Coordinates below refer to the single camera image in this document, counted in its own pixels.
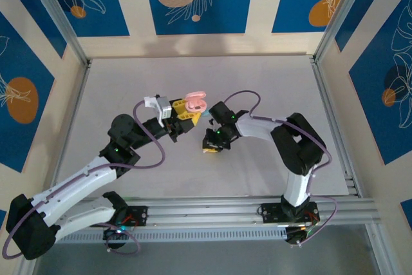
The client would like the pink earbud charging case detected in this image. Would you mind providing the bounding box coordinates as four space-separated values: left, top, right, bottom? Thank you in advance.
185 91 207 111

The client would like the black base controller box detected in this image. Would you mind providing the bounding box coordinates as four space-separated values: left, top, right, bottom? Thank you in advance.
102 228 128 250
285 226 310 245

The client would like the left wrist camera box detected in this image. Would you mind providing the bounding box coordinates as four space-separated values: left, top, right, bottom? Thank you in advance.
143 94 173 128

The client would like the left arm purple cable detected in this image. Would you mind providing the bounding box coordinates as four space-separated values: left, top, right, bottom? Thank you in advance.
1 99 167 260

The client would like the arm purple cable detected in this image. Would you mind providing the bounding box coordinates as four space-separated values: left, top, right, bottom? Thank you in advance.
223 90 339 247
1 99 167 260

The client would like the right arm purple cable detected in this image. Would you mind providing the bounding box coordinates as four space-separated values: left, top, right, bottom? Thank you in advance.
223 90 339 247

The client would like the aluminium table side rail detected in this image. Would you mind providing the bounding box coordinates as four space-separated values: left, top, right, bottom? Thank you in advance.
309 57 364 198
51 61 93 179

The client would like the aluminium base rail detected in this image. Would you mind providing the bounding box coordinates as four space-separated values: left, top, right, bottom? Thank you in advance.
64 194 378 228

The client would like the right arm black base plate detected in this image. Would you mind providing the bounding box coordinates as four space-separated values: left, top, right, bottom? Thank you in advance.
258 202 320 225

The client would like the grey slotted cable duct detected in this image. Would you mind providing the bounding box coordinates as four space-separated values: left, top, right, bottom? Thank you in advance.
57 226 290 244

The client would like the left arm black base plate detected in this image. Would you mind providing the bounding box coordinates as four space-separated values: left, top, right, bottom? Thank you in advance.
121 205 149 228

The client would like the aluminium frame post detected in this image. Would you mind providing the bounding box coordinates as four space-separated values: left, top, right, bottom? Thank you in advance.
312 0 379 63
22 0 93 68

